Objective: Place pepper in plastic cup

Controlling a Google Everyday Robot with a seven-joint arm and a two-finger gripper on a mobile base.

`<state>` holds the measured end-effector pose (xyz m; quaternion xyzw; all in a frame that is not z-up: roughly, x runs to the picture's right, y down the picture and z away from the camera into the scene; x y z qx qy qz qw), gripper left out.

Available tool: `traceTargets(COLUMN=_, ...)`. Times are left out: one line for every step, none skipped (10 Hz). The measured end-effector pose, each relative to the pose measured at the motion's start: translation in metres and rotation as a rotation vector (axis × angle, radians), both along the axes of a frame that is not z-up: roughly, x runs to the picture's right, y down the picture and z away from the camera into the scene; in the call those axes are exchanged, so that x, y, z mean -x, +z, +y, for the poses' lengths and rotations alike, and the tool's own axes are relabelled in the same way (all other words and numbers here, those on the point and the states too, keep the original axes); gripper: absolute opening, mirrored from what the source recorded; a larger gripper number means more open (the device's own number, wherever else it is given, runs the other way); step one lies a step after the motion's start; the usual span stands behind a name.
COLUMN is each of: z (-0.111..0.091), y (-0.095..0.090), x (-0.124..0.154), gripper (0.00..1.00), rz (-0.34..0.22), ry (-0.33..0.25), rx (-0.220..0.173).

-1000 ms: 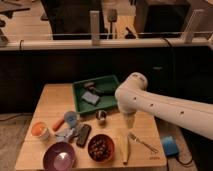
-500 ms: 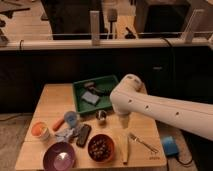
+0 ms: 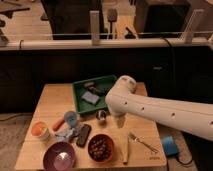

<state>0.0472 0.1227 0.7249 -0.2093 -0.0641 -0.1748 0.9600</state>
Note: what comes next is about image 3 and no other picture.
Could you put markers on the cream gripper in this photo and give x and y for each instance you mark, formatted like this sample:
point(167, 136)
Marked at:
point(121, 121)

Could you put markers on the white cup with orange inside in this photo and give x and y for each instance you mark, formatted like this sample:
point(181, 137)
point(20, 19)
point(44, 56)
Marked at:
point(40, 131)

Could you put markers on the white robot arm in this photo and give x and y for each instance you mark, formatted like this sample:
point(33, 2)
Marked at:
point(190, 117)

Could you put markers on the blue plastic cup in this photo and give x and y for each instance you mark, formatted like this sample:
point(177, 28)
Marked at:
point(71, 119)

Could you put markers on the small dark round jar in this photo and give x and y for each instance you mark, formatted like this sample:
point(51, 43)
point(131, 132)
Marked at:
point(101, 117)

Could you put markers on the metal fork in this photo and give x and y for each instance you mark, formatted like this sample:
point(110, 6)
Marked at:
point(135, 138)

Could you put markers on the wooden spatula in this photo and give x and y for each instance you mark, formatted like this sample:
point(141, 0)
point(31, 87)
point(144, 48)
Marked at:
point(124, 146)

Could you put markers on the wooden table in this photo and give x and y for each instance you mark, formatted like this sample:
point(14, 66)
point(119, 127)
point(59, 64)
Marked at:
point(55, 100)

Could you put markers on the grey blue sponge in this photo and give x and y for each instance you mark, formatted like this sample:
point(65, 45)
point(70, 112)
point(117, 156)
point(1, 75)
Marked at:
point(90, 98)

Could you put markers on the brown bowl with food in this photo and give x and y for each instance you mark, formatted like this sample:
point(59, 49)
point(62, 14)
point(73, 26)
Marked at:
point(101, 148)

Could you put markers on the black remote control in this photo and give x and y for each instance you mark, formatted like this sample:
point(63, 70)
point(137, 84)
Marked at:
point(83, 135)

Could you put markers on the green plastic tray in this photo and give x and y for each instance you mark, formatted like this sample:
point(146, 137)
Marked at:
point(83, 107)

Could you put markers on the dark brush in tray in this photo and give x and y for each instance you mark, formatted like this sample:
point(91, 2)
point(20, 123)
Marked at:
point(91, 87)

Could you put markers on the purple bowl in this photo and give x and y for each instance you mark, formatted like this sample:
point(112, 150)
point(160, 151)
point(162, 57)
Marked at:
point(59, 157)

